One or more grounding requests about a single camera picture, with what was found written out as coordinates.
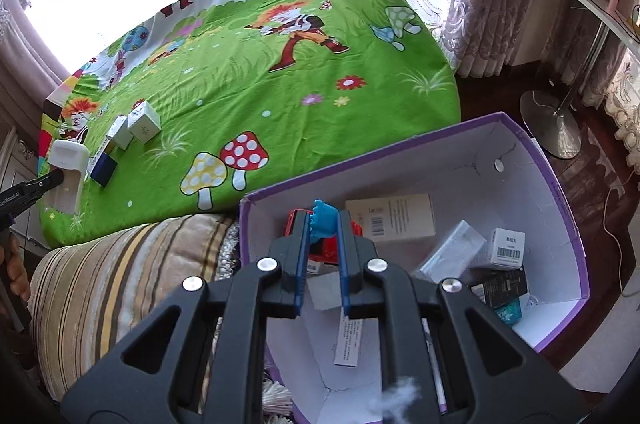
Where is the purple cardboard storage box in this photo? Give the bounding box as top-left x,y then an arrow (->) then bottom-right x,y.
238,111 -> 587,424

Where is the white tassel fringe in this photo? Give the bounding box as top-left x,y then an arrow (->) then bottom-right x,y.
260,379 -> 296,415

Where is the small white barcode box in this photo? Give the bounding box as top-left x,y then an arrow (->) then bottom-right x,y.
482,227 -> 526,270

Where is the black box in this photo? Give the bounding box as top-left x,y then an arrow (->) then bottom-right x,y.
470,266 -> 529,309

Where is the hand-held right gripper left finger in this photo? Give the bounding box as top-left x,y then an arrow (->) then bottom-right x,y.
60,210 -> 313,424

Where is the cream lace-trim curtain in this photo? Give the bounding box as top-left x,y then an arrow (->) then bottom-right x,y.
605,54 -> 640,145

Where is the dark blue box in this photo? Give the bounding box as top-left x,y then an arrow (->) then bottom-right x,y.
90,151 -> 119,188

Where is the glass side table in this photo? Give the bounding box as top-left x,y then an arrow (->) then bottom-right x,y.
507,0 -> 640,160

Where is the person's left hand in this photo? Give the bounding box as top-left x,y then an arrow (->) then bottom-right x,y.
0,231 -> 31,300

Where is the large beige box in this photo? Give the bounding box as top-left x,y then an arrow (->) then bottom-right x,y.
345,193 -> 437,241

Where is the white cable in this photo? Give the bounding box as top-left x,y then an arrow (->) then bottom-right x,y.
602,174 -> 640,300

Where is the white carved cabinet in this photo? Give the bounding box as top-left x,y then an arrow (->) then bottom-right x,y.
0,124 -> 51,250

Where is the printed cartoon green blanket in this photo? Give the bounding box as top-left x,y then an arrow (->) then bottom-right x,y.
40,0 -> 462,250

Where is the large plain white box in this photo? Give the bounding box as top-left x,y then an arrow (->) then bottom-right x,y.
411,220 -> 488,285

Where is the striped cushion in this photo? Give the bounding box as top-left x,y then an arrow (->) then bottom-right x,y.
27,214 -> 246,405

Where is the red toy car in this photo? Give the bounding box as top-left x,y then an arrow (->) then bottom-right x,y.
285,209 -> 363,272

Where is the teal print white box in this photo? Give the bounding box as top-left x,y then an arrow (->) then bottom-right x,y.
492,299 -> 523,322

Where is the white plastic holder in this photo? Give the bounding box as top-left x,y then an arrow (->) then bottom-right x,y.
47,139 -> 91,215

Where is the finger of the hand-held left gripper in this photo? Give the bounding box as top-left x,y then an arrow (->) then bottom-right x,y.
22,169 -> 65,197

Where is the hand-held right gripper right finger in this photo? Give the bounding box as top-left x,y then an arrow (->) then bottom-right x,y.
336,209 -> 586,424

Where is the small white cube box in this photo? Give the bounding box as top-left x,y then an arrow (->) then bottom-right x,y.
126,100 -> 162,142

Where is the narrow white printed box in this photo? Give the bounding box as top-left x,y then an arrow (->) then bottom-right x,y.
332,309 -> 368,367

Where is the blue plastic toy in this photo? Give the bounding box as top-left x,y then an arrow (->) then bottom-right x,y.
309,199 -> 346,247

